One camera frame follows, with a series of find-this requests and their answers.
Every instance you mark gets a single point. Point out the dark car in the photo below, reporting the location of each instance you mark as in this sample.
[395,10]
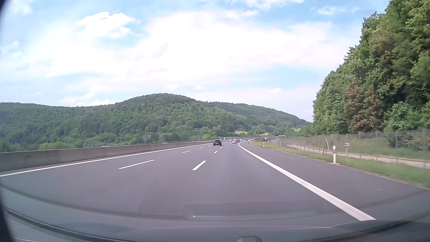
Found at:
[217,142]

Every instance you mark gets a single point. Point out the queue of cars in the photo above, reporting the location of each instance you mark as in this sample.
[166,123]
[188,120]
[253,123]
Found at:
[234,141]

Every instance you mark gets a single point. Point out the grey asphalt road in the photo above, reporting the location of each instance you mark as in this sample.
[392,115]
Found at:
[235,174]

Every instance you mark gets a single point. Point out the wooded hill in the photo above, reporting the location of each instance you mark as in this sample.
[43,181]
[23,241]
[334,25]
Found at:
[134,121]

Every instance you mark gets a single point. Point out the car's own bonnet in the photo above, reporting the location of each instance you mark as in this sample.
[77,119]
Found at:
[201,232]

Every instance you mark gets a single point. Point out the road markings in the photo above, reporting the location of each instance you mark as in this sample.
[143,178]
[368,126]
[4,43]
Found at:
[312,188]

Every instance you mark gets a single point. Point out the small road sign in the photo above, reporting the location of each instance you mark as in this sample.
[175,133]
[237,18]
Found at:
[347,145]

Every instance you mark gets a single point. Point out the grey concrete barrier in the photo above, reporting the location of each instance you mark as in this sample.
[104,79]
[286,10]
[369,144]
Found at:
[67,155]

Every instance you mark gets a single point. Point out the grass bank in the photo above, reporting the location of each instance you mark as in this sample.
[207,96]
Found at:
[379,147]

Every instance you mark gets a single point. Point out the wood of green trees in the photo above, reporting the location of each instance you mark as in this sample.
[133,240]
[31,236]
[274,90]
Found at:
[379,77]

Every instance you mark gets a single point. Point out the grass verge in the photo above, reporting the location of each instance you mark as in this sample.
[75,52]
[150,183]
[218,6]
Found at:
[386,168]

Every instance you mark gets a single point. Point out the white marker post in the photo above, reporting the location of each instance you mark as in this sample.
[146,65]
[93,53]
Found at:
[334,154]

